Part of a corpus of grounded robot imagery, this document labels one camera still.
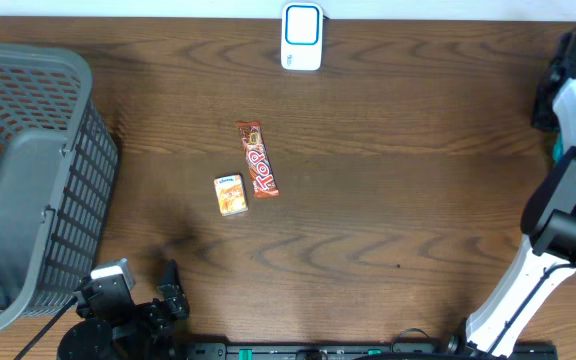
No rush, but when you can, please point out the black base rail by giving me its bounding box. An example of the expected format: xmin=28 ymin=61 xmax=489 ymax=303
xmin=185 ymin=341 xmax=560 ymax=360

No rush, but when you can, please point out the red chocolate bar wrapper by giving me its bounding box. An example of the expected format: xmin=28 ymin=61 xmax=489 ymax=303
xmin=236 ymin=121 xmax=280 ymax=198

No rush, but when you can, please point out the teal mouthwash bottle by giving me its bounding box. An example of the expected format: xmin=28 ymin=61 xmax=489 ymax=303
xmin=552 ymin=133 xmax=564 ymax=164

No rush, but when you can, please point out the grey plastic mesh basket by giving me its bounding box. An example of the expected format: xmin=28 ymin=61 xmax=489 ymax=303
xmin=0 ymin=43 xmax=119 ymax=331

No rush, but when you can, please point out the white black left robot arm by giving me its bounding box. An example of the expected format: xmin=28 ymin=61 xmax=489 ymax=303
xmin=57 ymin=258 xmax=190 ymax=360

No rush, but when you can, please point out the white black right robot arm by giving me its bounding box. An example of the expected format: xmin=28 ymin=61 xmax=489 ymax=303
xmin=455 ymin=28 xmax=576 ymax=359

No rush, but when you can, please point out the small orange box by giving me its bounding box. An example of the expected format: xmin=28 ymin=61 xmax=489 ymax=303
xmin=214 ymin=174 xmax=248 ymax=216

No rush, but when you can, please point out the white barcode scanner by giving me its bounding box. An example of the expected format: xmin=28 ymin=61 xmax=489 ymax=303
xmin=280 ymin=2 xmax=324 ymax=71

